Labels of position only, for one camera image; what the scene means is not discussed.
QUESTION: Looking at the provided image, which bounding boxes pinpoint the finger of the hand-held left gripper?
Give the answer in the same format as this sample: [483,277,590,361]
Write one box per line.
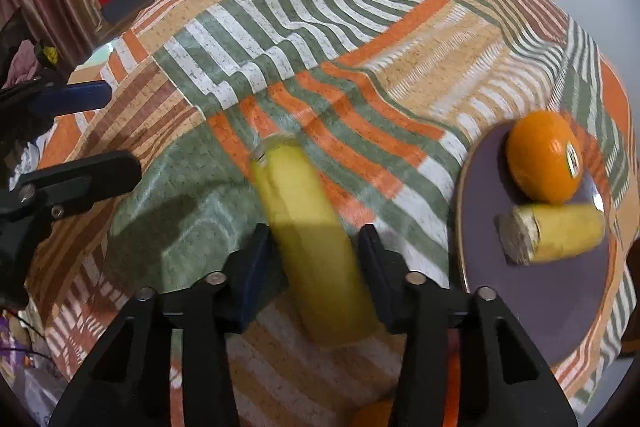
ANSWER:
[0,74,113,122]
[0,151,143,224]

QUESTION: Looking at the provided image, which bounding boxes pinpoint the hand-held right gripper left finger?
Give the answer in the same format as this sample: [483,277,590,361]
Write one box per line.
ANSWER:
[48,223,273,427]

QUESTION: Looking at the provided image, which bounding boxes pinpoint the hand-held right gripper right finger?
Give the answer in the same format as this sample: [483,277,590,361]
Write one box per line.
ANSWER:
[358,224,579,427]

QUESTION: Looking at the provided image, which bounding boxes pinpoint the yellow banana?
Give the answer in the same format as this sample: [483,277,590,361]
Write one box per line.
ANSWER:
[249,134,385,349]

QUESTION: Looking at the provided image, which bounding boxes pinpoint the purple plate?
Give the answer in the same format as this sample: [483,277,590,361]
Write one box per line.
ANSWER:
[454,117,620,369]

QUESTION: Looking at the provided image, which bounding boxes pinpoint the small orange fruit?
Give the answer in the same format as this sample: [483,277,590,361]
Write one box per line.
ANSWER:
[349,399,397,427]

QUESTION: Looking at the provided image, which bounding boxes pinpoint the yellow corn cob piece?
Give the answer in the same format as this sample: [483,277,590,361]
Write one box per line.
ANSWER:
[495,203,607,266]

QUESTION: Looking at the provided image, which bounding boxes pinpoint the striped patchwork tablecloth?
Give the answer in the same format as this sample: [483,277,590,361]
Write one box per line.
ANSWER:
[24,0,637,427]

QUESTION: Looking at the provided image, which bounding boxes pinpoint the orange with sticker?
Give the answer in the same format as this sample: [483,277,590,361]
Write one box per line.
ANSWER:
[506,110,585,206]

